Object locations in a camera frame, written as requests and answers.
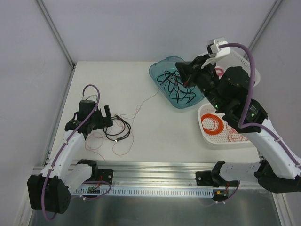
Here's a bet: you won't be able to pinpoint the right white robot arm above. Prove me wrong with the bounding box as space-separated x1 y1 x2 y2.
175 55 301 193

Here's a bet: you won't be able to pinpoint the black cable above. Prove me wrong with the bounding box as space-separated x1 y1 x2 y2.
103 114 132 143

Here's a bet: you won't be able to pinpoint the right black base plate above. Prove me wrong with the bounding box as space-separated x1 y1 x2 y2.
195 171 238 188

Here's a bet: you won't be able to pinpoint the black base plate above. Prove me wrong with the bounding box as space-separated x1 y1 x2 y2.
195 171 238 188
88 169 114 185

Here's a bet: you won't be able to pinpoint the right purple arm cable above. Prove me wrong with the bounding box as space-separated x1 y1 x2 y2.
203 43 301 205

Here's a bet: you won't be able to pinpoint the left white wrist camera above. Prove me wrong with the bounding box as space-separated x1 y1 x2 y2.
82 94 98 101

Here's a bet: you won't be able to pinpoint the white solid plastic basket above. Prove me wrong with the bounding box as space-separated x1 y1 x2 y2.
215 48 251 79

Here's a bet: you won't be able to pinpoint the white perforated plastic basket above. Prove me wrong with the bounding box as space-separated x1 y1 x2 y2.
198 104 254 149

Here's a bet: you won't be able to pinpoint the thin orange wire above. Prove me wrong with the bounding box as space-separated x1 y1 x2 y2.
225 123 247 143

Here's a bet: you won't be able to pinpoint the teal transparent plastic tray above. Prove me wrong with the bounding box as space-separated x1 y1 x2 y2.
149 56 205 109

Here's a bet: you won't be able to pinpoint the thin pink red wire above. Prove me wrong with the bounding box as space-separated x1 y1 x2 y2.
84 75 186 162

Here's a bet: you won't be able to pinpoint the orange wire coil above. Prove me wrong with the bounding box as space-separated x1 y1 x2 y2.
201 113 224 136

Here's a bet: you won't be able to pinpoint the black cables in tray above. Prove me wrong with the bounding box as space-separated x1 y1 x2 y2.
157 70 197 104

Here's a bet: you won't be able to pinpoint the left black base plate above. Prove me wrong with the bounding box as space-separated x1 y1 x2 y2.
88 169 114 185

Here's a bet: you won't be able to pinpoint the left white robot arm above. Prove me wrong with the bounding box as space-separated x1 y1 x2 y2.
27 100 113 214

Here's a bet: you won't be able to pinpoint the white slotted cable duct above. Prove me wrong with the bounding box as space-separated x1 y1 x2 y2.
73 186 214 198

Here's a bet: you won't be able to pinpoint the aluminium mounting rail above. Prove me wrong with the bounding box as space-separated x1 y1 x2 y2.
29 160 283 190

